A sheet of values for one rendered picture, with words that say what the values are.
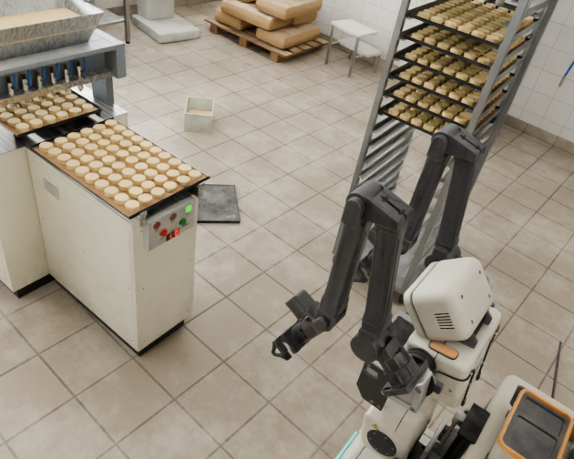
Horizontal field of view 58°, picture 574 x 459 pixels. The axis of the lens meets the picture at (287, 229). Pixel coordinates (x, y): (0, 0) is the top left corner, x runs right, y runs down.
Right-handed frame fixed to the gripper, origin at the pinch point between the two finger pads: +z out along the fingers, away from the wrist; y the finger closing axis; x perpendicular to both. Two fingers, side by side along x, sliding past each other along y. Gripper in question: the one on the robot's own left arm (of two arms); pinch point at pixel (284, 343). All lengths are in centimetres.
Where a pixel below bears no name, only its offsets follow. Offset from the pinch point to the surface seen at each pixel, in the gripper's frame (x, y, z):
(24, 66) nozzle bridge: -142, -11, 38
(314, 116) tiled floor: -112, -283, 153
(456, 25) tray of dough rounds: -53, -137, -45
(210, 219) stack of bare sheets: -74, -107, 133
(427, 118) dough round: -32, -143, -4
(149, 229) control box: -61, -10, 38
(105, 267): -66, -5, 77
